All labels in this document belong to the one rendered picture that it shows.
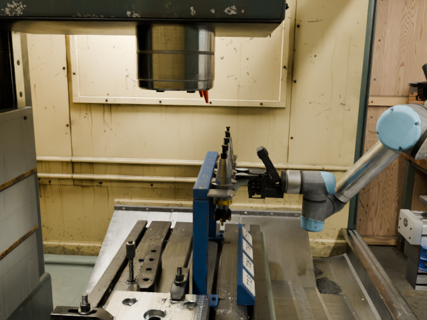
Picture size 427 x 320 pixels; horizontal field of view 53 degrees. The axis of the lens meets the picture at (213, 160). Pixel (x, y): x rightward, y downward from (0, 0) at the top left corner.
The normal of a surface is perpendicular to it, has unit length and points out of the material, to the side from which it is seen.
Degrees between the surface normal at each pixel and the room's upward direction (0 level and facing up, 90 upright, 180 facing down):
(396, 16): 90
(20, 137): 90
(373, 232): 90
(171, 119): 90
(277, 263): 24
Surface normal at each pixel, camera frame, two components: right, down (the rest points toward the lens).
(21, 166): 1.00, 0.00
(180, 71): 0.23, 0.22
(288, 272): -0.01, -0.80
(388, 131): -0.72, 0.09
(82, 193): -0.07, 0.22
